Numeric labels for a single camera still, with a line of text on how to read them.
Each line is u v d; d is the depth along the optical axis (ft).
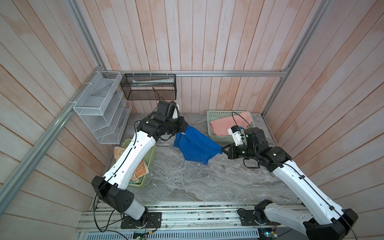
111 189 1.28
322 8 2.26
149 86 3.42
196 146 2.46
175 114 1.87
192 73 3.11
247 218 2.40
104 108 2.38
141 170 2.69
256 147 1.73
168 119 1.88
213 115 3.75
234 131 2.09
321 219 1.29
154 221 2.40
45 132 1.84
